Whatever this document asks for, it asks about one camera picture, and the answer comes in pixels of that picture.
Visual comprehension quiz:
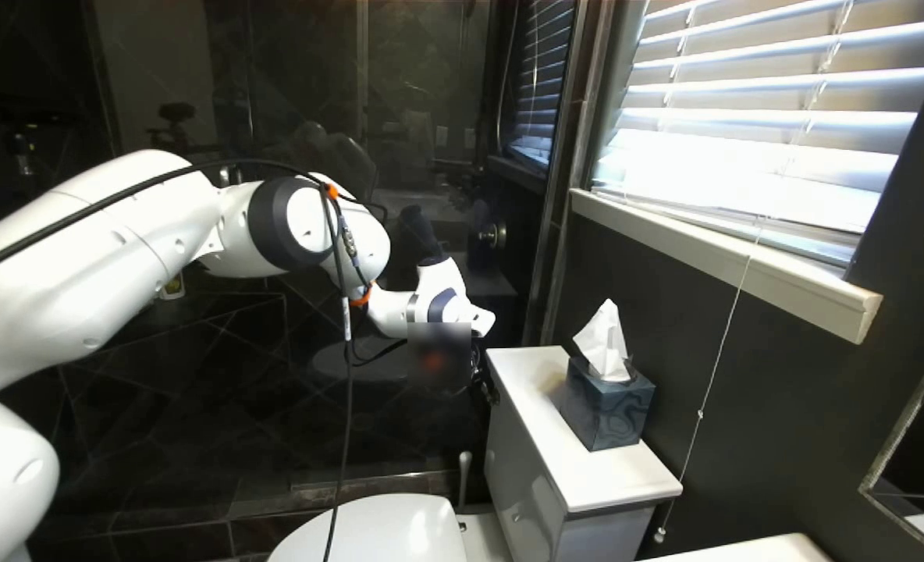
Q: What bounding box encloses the white tissue sheet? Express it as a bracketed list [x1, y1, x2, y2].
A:
[571, 296, 633, 383]

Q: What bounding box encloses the dark blue tissue box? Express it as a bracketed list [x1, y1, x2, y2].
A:
[556, 348, 659, 453]

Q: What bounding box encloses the white toilet tank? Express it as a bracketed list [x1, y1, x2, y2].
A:
[482, 367, 659, 562]

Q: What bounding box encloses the dark shower valve knob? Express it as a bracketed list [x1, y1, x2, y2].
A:
[469, 221, 509, 274]

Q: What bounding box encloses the white window sill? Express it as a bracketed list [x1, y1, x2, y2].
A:
[570, 184, 888, 348]

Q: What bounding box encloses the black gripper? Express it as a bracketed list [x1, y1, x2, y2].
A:
[418, 328, 500, 407]

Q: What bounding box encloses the white toilet brush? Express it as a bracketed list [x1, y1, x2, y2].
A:
[457, 448, 476, 512]

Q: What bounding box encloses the dark shower bench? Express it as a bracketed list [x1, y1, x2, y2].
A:
[460, 261, 519, 307]

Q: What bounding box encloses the large white window blind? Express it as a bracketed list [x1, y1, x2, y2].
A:
[590, 0, 924, 274]

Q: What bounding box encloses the round dark shower stool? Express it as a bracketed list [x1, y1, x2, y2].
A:
[308, 335, 430, 387]

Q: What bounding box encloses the black cable with orange clips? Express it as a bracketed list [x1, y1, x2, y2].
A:
[320, 182, 381, 562]

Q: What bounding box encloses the white toilet seat lid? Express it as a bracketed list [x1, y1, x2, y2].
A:
[267, 490, 472, 562]

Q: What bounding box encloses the white toilet tank lid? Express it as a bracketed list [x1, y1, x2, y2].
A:
[485, 342, 686, 514]

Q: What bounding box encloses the white shampoo bottle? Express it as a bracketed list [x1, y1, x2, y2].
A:
[160, 271, 191, 307]

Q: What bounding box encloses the thin blind pull cord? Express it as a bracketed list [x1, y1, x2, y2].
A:
[651, 221, 759, 547]

